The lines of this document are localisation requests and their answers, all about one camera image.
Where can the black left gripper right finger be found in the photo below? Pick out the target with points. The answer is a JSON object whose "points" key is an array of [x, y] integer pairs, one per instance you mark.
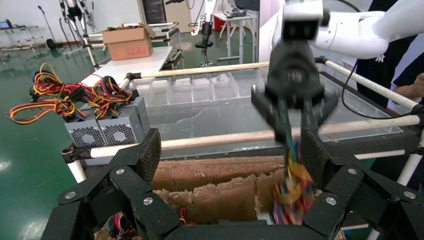
{"points": [[364, 205]]}

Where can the black sleeved forearm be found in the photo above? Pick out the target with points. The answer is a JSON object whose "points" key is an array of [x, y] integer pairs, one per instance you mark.
{"points": [[410, 71]]}

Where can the white cabinet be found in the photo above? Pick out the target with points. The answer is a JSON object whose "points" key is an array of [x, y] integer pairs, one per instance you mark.
{"points": [[266, 39]]}

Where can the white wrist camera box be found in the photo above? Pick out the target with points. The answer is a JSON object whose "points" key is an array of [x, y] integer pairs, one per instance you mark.
{"points": [[301, 13]]}

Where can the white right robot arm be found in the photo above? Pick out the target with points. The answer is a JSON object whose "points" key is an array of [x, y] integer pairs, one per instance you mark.
{"points": [[357, 36]]}

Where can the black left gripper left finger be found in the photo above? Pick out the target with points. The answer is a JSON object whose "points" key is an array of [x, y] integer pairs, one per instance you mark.
{"points": [[106, 198]]}

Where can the short white frame pipe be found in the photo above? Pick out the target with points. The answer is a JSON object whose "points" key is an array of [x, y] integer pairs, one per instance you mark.
{"points": [[76, 170], [381, 154]]}

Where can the person in black clothes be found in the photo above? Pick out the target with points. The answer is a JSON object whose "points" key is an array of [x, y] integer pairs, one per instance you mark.
{"points": [[374, 76]]}

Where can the clear acrylic compartment tray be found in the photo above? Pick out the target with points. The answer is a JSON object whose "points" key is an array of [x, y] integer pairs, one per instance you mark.
{"points": [[215, 116]]}

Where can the black microphone stand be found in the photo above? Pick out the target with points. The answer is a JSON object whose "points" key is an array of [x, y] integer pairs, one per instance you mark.
{"points": [[39, 7]]}

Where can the long white frame pipe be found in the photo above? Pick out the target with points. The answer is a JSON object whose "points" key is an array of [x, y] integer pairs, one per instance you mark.
{"points": [[371, 84], [198, 70], [215, 139]]}

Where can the white desk with laptop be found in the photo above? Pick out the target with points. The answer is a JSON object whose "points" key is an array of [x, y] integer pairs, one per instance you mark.
{"points": [[232, 17]]}

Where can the table with laptop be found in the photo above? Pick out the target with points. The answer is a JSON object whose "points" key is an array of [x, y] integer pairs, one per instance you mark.
{"points": [[20, 28]]}

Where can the tripod stands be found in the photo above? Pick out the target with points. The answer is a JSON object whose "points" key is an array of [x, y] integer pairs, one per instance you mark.
{"points": [[74, 11]]}

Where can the cardboard box with red print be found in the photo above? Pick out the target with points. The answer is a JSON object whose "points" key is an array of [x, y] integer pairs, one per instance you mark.
{"points": [[129, 46]]}

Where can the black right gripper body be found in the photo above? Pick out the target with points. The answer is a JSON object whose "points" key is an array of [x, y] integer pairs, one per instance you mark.
{"points": [[294, 76]]}

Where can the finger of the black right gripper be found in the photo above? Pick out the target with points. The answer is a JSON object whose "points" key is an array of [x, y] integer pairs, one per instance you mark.
{"points": [[321, 111], [275, 116]]}

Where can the white upright frame pipe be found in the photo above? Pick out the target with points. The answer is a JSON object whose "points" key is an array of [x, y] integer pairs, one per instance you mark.
{"points": [[409, 169]]}

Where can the worn brown cardboard box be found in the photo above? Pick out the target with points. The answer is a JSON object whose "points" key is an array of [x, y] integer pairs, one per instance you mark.
{"points": [[215, 172]]}

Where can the white table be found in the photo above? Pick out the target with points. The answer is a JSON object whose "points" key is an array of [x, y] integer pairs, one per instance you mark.
{"points": [[139, 64]]}

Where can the person's bare hand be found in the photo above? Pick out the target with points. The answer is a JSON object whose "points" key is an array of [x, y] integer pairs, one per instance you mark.
{"points": [[412, 89]]}

